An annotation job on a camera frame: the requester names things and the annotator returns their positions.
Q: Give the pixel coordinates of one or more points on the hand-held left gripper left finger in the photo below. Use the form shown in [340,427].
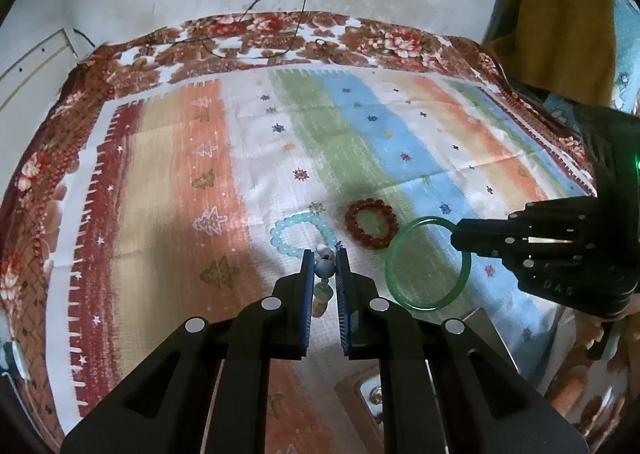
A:
[305,304]

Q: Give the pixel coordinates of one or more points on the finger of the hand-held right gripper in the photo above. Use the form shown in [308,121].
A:
[560,274]
[525,226]

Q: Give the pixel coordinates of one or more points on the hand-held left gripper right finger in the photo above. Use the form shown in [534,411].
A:
[343,304]

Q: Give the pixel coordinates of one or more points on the striped colourful blanket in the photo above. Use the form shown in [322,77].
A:
[300,144]

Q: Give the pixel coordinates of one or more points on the brown floral bedsheet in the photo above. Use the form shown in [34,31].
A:
[400,41]

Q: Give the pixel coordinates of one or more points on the mustard yellow cloth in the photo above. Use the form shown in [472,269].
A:
[560,24]

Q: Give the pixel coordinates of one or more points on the blue patterned cloth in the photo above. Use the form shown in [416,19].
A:
[629,59]

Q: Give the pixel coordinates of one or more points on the green jade bangle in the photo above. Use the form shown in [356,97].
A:
[400,279]

